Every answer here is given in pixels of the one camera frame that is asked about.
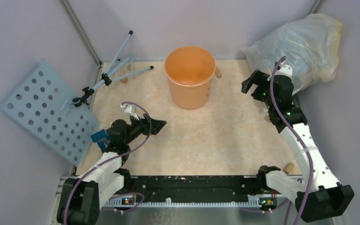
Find light blue perforated board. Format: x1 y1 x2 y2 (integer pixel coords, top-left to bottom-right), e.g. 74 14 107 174
1 59 100 166

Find light blue tripod stand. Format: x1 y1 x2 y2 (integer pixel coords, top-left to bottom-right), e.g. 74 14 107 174
70 30 154 107

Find large translucent white trash bag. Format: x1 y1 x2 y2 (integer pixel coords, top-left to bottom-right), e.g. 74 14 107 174
241 14 343 94

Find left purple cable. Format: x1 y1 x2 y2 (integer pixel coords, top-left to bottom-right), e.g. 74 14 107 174
62 101 153 224

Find purple cable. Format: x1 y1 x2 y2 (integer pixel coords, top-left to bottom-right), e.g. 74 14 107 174
269 56 315 225
62 101 153 224

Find white toothed cable strip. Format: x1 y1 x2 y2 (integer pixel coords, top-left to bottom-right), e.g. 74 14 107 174
104 197 262 209

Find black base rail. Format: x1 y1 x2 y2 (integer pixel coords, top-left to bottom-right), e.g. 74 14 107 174
117 175 272 203

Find wooden block near bin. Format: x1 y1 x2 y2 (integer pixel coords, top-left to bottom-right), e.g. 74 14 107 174
215 67 222 78

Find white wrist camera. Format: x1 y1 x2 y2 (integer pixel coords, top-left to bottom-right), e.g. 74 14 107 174
120 104 140 120
275 63 293 77

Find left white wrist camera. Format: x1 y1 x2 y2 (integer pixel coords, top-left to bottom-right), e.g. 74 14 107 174
120 104 140 120

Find orange plastic trash bin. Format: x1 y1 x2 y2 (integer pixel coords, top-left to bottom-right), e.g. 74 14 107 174
164 46 216 110

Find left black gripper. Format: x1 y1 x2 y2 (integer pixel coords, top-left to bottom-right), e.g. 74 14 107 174
124 112 166 144

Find wooden block by tripod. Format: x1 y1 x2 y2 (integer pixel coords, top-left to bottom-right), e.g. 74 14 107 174
120 77 128 84

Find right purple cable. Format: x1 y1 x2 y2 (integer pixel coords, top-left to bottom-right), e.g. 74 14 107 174
269 56 315 225

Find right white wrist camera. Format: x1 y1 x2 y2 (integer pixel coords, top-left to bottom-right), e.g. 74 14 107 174
275 63 293 77

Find blue block holder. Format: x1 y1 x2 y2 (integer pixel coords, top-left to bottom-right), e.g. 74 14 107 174
90 129 110 152

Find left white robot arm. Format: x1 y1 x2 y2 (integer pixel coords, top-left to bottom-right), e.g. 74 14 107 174
56 113 167 225

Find cork piece front right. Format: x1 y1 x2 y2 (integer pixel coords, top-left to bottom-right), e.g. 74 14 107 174
282 163 295 174

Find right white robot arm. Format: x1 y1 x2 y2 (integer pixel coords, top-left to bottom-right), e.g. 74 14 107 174
241 70 354 222

